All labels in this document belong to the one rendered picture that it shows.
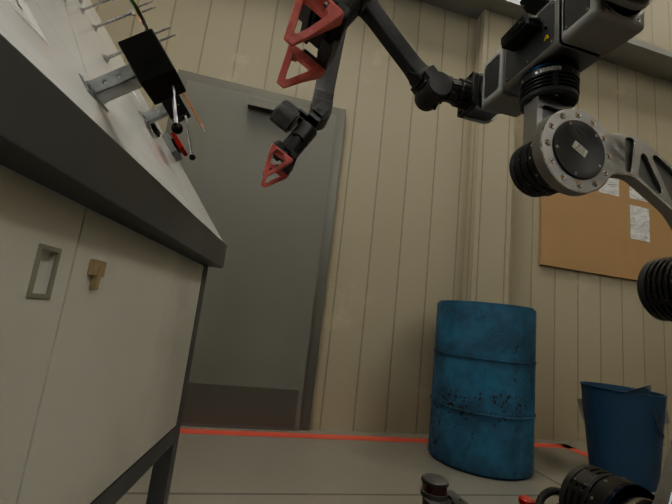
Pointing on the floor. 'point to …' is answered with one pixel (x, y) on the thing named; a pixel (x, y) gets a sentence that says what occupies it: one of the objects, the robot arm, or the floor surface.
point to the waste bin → (625, 430)
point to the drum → (484, 389)
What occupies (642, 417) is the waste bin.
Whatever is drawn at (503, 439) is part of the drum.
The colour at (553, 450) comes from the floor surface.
